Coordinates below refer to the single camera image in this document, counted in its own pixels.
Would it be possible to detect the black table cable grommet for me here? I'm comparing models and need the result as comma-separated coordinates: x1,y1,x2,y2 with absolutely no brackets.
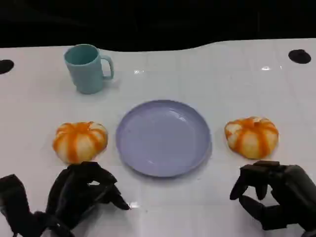
288,49,312,64
0,59,14,75

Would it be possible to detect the pale green mug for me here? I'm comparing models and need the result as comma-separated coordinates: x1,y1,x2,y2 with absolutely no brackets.
63,43,115,95

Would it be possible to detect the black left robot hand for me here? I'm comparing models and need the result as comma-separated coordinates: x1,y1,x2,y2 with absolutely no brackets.
45,161,131,230

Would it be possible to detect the lilac plate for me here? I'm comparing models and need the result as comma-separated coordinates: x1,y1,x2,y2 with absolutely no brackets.
116,99,213,178

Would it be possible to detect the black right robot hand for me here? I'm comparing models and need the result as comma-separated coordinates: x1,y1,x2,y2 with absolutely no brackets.
229,160,316,231

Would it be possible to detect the orange and white bread roll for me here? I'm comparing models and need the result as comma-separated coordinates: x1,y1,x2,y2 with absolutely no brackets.
224,116,279,159
52,120,108,164

